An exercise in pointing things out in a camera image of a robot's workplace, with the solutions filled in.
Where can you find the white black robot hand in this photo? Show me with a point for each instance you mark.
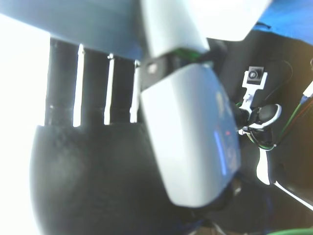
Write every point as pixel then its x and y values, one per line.
pixel 97 176

